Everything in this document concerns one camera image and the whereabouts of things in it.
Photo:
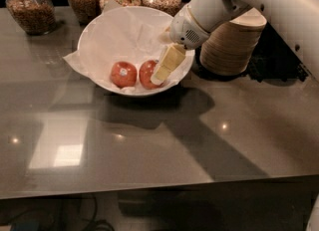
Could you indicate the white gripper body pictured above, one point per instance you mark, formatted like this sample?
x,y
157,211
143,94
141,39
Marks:
x,y
184,30

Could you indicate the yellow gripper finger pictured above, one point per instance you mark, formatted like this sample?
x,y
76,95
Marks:
x,y
164,37
169,59

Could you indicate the red apple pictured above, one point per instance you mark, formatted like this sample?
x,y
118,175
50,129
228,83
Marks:
x,y
145,72
124,74

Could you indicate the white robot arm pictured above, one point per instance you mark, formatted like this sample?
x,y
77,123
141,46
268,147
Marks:
x,y
295,21

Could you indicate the white bowl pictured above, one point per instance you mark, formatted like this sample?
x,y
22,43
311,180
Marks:
x,y
99,82

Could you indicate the white paper liner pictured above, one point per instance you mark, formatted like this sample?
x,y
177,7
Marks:
x,y
126,39

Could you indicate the front stack paper bowls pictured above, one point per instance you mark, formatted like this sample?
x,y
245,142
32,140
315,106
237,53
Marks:
x,y
229,48

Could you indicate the far left cereal jar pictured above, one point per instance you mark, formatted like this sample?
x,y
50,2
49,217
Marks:
x,y
35,17

